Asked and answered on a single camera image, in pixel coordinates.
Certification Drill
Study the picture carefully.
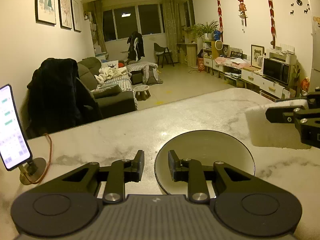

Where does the white sponge block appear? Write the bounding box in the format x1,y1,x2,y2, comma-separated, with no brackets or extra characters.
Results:
245,99,311,150

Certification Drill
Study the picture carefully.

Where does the black microwave oven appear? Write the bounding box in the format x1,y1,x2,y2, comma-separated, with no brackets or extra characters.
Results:
263,59,291,85

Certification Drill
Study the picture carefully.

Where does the white printer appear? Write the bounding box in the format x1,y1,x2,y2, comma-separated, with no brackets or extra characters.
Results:
266,43,297,65

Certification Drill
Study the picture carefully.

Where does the white tv cabinet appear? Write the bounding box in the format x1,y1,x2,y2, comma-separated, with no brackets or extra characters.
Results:
203,57,291,101

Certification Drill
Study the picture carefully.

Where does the framed picture on cabinet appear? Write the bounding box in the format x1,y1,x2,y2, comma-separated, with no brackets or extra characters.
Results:
251,44,264,68

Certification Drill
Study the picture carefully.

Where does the dark grey sofa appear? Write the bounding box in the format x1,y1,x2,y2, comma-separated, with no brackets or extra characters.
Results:
76,56,138,118

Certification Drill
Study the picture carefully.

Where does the round metal phone stand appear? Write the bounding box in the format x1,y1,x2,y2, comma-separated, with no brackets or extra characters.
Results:
18,158,48,185

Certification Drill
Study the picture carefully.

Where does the small round white stool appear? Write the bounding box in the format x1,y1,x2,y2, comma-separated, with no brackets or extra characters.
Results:
134,85,151,101

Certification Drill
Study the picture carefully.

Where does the chair with black coat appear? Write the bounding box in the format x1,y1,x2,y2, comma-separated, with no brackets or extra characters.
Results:
26,58,103,139

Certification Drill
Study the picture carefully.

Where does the smartphone with lit screen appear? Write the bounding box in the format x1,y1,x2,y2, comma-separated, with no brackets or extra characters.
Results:
0,84,33,171

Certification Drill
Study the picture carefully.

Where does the black wooden chair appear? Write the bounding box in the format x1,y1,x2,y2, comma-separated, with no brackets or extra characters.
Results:
153,43,175,68

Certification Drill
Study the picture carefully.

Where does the jacket on coat stand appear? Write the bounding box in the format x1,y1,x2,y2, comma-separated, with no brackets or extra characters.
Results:
127,31,145,61

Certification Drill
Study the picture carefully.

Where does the potted green plant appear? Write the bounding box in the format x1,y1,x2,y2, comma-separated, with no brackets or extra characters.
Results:
191,21,220,40

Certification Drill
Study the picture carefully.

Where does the red firecracker string decoration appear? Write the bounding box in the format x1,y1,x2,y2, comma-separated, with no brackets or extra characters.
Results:
268,0,276,49

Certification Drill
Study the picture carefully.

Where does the orange charging cable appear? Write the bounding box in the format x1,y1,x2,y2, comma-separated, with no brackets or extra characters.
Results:
24,133,53,185

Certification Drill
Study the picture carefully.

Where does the framed wall picture middle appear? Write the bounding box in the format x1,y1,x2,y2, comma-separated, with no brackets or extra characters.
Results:
58,0,72,29

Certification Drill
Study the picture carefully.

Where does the framed wall picture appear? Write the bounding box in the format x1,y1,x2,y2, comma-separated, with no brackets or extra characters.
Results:
35,0,56,25
58,0,72,29
71,0,81,32

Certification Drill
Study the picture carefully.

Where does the framed wall picture right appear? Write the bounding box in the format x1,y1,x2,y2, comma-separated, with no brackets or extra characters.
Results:
71,0,81,32

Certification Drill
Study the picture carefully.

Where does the framed wall picture left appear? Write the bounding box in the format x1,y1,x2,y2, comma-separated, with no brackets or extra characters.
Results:
35,0,56,25

